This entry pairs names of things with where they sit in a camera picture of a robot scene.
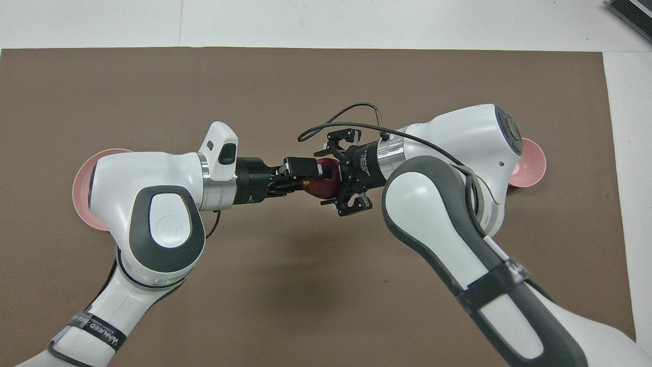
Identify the brown table mat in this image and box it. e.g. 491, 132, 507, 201
0, 47, 637, 367

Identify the pink bowl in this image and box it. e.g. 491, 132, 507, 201
508, 138, 547, 190

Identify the dark ribbed panel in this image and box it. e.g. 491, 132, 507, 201
605, 0, 652, 29

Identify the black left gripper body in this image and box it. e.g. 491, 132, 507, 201
235, 157, 287, 205

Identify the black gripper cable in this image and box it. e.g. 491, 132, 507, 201
205, 209, 223, 239
297, 103, 497, 225

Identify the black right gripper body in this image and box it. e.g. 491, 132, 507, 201
339, 140, 392, 193

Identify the pink plate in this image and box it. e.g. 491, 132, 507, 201
71, 148, 134, 232

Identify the dark red apple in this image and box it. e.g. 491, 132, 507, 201
301, 159, 341, 200

